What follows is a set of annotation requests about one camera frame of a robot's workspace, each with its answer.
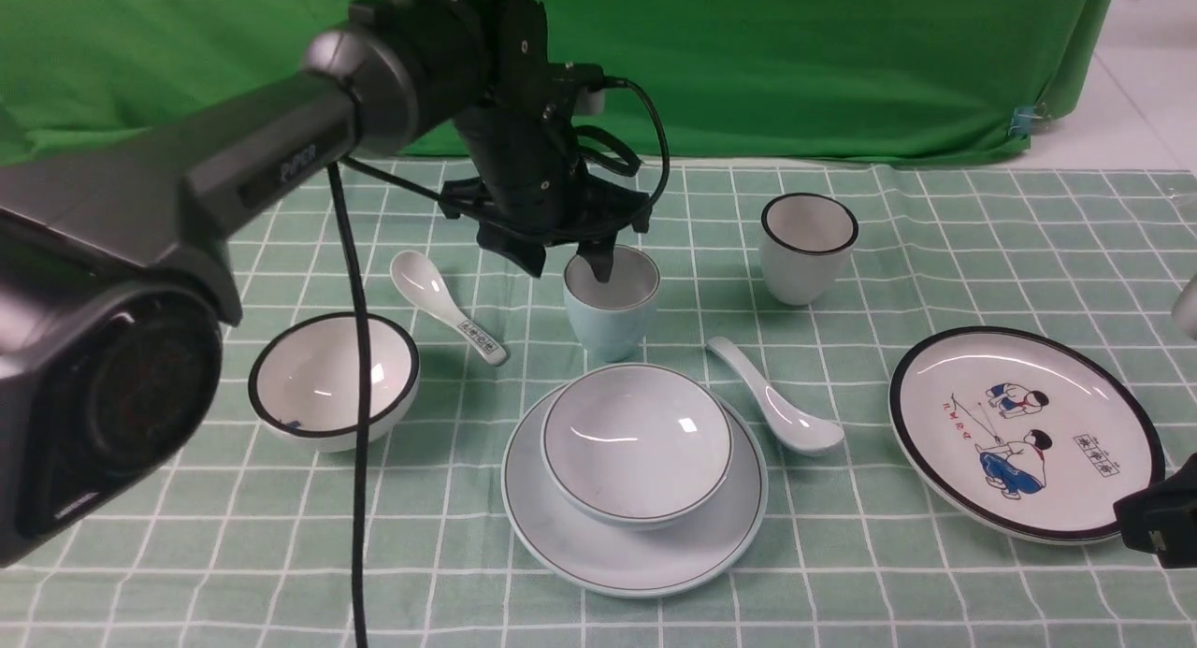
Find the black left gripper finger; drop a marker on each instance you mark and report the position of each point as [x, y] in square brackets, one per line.
[528, 256]
[599, 256]

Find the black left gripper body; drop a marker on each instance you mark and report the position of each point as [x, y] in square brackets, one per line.
[533, 186]

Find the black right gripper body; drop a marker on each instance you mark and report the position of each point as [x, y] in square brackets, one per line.
[1161, 519]

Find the pale blue cup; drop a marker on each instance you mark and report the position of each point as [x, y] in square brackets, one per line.
[610, 319]

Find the pale blue shallow bowl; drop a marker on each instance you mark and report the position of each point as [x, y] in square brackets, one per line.
[636, 445]

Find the pale blue ceramic spoon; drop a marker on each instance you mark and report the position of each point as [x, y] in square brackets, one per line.
[799, 431]

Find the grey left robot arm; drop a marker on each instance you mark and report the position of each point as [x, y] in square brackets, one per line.
[116, 280]

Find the white spoon with characters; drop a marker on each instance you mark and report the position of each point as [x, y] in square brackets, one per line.
[421, 284]

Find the white cartoon plate black rim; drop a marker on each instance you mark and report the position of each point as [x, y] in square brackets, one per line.
[1022, 433]

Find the white cup black rim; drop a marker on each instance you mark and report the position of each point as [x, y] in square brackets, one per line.
[806, 240]

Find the green backdrop cloth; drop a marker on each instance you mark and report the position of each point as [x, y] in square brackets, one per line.
[885, 81]

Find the white bowl black rim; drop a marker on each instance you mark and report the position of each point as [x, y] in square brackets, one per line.
[305, 384]

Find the green checkered tablecloth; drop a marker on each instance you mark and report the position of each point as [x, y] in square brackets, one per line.
[244, 540]

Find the pale blue plate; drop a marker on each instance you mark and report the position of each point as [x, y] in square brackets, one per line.
[623, 562]

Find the blue clip on backdrop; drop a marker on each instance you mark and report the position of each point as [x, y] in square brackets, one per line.
[1022, 123]

